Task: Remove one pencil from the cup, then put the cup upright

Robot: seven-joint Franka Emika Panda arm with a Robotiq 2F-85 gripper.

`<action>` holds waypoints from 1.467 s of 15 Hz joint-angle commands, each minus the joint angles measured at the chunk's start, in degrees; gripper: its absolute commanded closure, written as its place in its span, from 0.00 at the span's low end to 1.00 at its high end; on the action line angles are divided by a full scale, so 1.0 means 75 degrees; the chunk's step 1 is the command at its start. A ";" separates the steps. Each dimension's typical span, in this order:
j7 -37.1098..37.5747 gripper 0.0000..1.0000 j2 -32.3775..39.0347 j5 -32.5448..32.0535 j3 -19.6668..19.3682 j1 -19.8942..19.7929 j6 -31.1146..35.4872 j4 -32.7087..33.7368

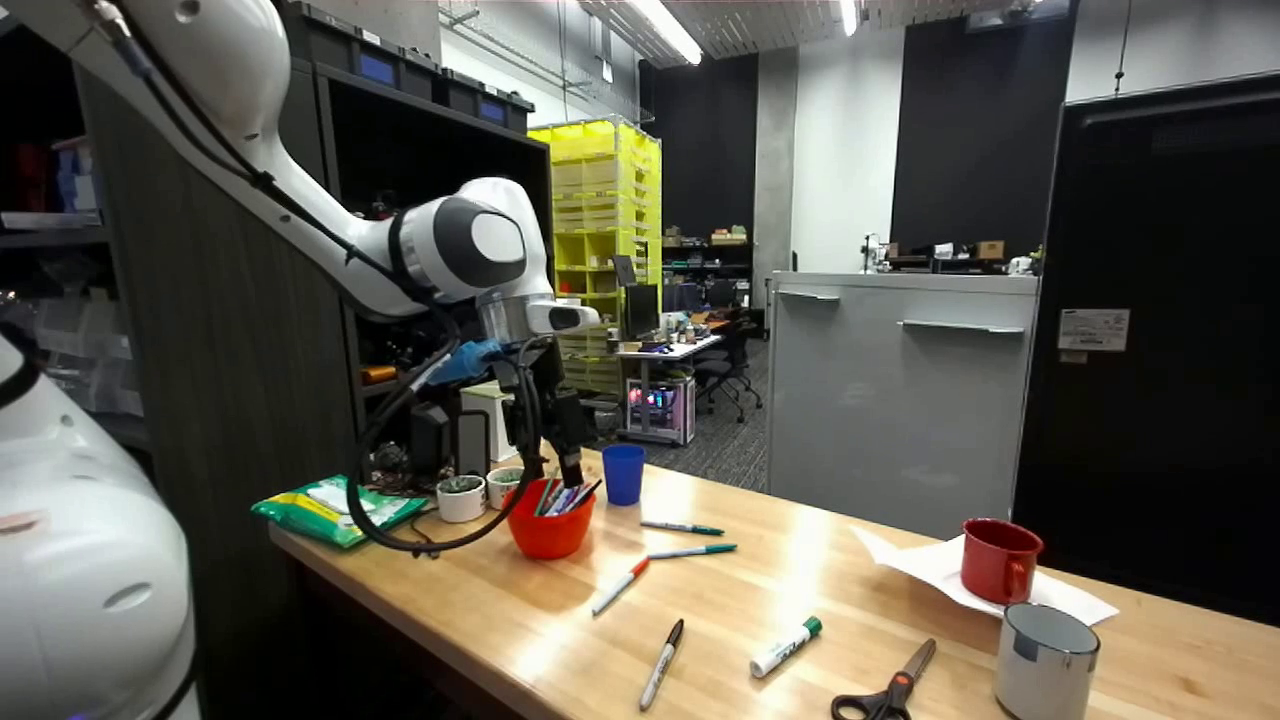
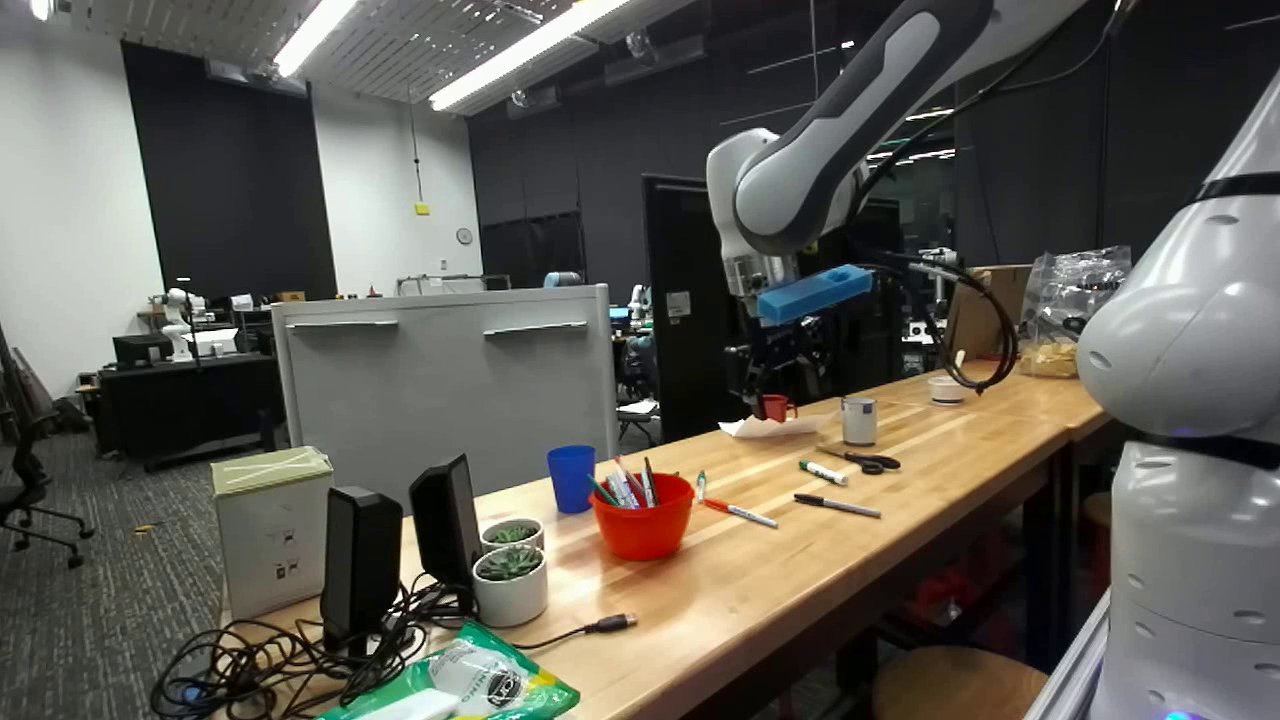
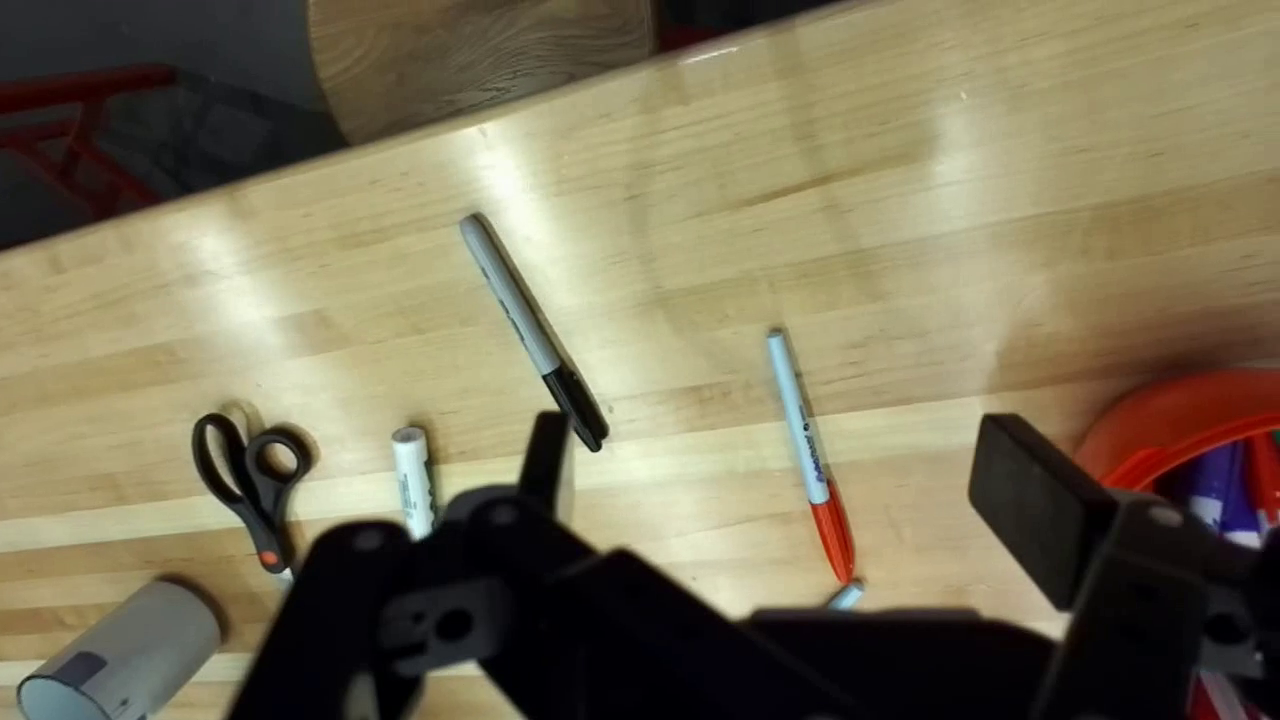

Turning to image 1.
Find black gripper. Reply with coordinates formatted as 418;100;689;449
526;333;598;488

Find red plastic bowl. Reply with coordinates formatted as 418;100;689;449
502;477;598;562

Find blue plastic cup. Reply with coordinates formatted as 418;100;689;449
598;441;647;507

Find printed white succulent pot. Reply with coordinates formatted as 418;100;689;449
482;458;526;513

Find white box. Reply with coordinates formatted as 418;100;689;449
454;379;518;471

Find glowing computer case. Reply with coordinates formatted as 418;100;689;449
620;376;698;449

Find white plant pot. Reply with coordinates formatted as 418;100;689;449
432;471;486;523

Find green-capped thin white marker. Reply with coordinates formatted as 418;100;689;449
637;517;729;538
647;538;741;562

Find red-capped white marker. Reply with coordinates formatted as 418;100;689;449
586;554;656;618

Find black speaker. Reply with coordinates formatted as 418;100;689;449
404;396;459;488

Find white office desk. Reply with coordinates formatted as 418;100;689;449
611;333;722;452

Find black computer monitor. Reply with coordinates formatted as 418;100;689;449
615;278;663;345

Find black office chair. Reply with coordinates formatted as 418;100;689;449
695;303;771;426

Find black marker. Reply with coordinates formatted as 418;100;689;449
637;614;689;716

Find yellow storage rack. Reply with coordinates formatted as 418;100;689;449
526;116;668;403

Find thick green-capped white marker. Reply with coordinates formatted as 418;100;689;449
742;612;826;685

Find black shelving unit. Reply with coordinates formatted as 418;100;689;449
282;12;555;485

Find white paper sheet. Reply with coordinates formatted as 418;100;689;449
856;526;1120;632

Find red mug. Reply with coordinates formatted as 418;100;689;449
957;517;1048;607

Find grey tin can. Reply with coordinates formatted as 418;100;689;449
992;600;1102;720

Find white paper label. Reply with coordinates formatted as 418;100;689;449
1054;303;1135;357

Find large black cabinet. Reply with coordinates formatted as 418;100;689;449
1011;71;1280;632

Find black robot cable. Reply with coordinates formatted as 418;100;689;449
338;338;549;561

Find black-handled scissors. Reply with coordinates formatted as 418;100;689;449
826;635;941;720

